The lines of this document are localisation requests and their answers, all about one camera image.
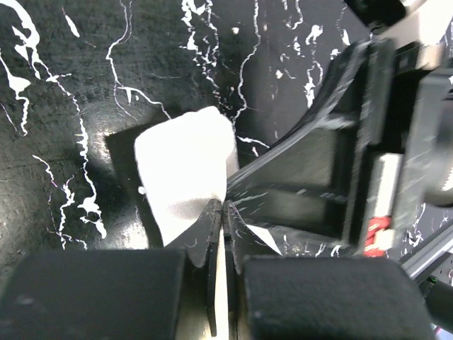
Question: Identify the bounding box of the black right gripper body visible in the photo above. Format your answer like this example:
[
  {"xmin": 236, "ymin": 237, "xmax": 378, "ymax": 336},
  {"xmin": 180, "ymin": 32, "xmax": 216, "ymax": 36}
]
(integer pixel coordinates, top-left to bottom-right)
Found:
[{"xmin": 348, "ymin": 1, "xmax": 452, "ymax": 257}]

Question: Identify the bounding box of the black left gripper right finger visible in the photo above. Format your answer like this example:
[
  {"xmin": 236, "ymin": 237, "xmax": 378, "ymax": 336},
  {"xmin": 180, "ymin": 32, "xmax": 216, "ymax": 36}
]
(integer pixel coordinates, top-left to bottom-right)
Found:
[{"xmin": 224, "ymin": 201, "xmax": 282, "ymax": 336}]

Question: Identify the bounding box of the black marble pattern mat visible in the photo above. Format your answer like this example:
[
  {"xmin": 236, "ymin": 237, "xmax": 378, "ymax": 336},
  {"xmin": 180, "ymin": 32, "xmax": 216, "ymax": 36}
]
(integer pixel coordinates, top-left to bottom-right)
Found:
[{"xmin": 1, "ymin": 1, "xmax": 368, "ymax": 274}]

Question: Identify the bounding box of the white cloth napkin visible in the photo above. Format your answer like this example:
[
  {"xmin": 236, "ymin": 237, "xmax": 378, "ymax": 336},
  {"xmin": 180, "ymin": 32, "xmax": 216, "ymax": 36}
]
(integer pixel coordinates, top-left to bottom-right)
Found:
[{"xmin": 133, "ymin": 106, "xmax": 284, "ymax": 340}]

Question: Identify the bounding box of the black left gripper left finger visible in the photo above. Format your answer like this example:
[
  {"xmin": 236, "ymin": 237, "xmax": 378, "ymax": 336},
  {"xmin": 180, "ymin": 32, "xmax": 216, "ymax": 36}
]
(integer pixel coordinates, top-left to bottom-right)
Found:
[{"xmin": 166, "ymin": 199, "xmax": 222, "ymax": 336}]

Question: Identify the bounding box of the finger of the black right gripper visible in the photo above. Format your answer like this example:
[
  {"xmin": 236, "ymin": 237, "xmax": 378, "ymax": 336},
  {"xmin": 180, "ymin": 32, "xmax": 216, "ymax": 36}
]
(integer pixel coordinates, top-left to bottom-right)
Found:
[{"xmin": 226, "ymin": 39, "xmax": 396, "ymax": 247}]

